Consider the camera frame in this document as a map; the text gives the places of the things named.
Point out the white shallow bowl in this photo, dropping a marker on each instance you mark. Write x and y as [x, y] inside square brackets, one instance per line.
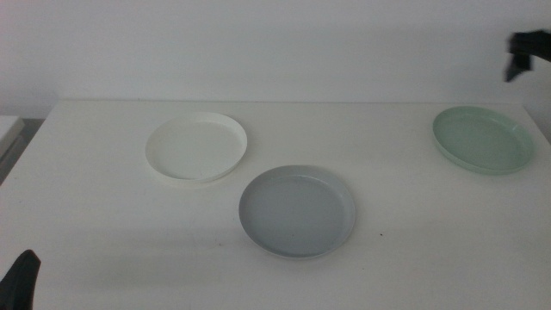
[193, 148]

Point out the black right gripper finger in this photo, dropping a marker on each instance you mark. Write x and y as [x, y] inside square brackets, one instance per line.
[520, 65]

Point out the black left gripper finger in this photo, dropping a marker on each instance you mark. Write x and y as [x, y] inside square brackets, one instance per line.
[19, 284]

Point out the grey shallow bowl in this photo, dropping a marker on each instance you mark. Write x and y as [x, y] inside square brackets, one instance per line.
[297, 211]

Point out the pale green shallow bowl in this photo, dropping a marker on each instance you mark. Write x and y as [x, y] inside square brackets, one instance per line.
[482, 138]

